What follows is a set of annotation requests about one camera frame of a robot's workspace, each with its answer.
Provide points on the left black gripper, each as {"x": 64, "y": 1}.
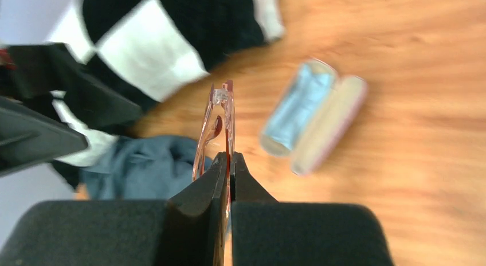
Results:
{"x": 31, "y": 129}

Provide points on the grey blue crumpled garment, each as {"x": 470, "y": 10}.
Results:
{"x": 155, "y": 168}

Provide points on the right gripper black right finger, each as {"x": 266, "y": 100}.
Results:
{"x": 268, "y": 232}

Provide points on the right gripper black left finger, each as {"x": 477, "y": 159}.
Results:
{"x": 188, "y": 229}

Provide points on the orange sunglasses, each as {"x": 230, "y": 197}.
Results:
{"x": 226, "y": 123}

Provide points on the pink glasses case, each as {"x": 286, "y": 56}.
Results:
{"x": 328, "y": 125}

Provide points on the black white checkered pillow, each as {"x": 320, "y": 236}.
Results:
{"x": 146, "y": 50}

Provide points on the light blue cleaning cloth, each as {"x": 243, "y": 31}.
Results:
{"x": 311, "y": 84}

